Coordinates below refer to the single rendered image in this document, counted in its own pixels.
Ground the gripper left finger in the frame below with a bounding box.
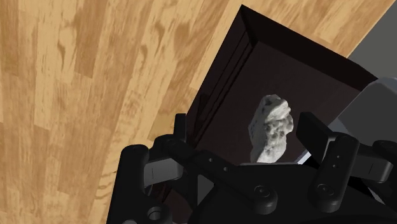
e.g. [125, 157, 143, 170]
[106, 113, 279, 224]

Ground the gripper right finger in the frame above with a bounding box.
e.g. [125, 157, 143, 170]
[295, 111, 397, 214]

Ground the pale grey rock-shaped figure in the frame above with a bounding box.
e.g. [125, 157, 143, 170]
[247, 94, 295, 164]

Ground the dark brown wooden table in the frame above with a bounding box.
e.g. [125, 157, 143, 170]
[155, 4, 378, 220]

